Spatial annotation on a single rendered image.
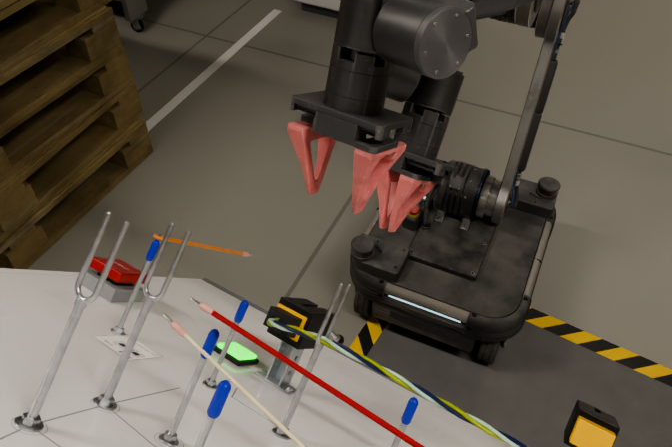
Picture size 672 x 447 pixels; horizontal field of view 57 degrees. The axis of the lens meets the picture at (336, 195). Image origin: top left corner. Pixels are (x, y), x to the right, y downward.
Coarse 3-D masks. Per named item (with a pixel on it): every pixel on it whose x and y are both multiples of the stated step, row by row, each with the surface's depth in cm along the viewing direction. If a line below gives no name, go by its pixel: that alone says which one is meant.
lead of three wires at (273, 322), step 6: (270, 318) 59; (276, 318) 61; (270, 324) 58; (276, 324) 57; (282, 324) 56; (288, 330) 56; (294, 330) 55; (300, 330) 55; (306, 336) 54; (312, 336) 54; (324, 342) 53
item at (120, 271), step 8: (96, 264) 71; (104, 264) 71; (112, 264) 72; (120, 264) 73; (128, 264) 75; (112, 272) 70; (120, 272) 70; (128, 272) 71; (136, 272) 73; (112, 280) 71; (120, 280) 70; (128, 280) 71; (136, 280) 72; (144, 280) 74
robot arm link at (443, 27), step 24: (408, 0) 50; (432, 0) 52; (456, 0) 50; (384, 24) 50; (408, 24) 48; (432, 24) 47; (456, 24) 48; (384, 48) 51; (408, 48) 48; (432, 48) 48; (456, 48) 50; (432, 72) 49
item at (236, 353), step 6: (234, 342) 71; (216, 348) 68; (222, 348) 68; (234, 348) 68; (240, 348) 69; (228, 354) 67; (234, 354) 67; (240, 354) 67; (246, 354) 68; (252, 354) 69; (234, 360) 66; (240, 360) 67; (246, 360) 68; (252, 360) 68; (258, 360) 70
